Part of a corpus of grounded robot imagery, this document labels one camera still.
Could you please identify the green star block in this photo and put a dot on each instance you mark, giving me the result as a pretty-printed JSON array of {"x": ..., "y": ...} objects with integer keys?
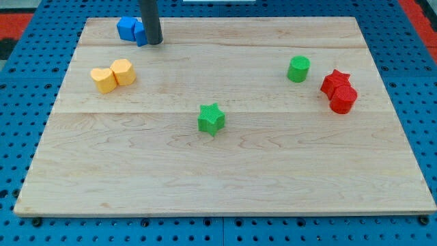
[{"x": 211, "y": 119}]

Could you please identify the red star block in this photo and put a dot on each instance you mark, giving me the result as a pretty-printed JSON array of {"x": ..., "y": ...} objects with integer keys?
[{"x": 334, "y": 80}]

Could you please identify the light wooden board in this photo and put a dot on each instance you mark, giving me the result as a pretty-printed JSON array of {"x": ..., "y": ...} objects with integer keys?
[{"x": 137, "y": 151}]

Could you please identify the green cylinder block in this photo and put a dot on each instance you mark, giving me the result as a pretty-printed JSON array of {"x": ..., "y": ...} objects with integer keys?
[{"x": 298, "y": 69}]

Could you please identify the yellow hexagon block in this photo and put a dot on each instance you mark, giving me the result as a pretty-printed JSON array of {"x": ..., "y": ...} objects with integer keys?
[{"x": 123, "y": 71}]

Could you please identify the blue cube block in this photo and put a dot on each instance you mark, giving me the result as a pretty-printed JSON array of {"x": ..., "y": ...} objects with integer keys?
[{"x": 139, "y": 33}]

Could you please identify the yellow heart block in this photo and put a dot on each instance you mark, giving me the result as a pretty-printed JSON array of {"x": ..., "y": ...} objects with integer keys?
[{"x": 104, "y": 79}]

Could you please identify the red cylinder block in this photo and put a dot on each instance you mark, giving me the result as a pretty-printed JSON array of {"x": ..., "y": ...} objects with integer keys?
[{"x": 343, "y": 99}]

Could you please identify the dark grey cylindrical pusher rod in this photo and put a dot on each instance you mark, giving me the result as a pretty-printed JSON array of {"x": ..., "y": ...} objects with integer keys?
[{"x": 151, "y": 21}]

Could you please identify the blue hexagon block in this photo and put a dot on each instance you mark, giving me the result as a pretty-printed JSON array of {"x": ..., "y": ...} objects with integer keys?
[{"x": 126, "y": 28}]

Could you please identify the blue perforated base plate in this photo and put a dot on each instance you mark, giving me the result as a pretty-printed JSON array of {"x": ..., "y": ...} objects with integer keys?
[{"x": 32, "y": 76}]

